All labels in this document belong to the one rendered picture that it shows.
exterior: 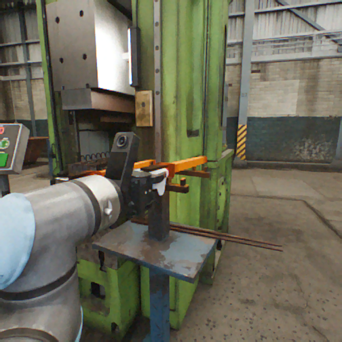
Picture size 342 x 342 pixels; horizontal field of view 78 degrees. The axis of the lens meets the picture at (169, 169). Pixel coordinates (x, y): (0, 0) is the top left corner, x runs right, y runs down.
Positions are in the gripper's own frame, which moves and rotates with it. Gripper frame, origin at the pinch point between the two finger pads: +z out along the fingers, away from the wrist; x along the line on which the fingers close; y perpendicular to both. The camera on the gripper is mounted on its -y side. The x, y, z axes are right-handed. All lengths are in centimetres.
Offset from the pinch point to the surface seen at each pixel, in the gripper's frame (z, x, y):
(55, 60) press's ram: 30, -80, -42
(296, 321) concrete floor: 90, 46, 107
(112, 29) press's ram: 45, -54, -57
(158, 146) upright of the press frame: 49, -30, 0
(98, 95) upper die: 37, -58, -25
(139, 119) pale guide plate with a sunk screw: 46, -39, -14
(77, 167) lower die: 31, -70, 12
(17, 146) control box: 20, -104, 2
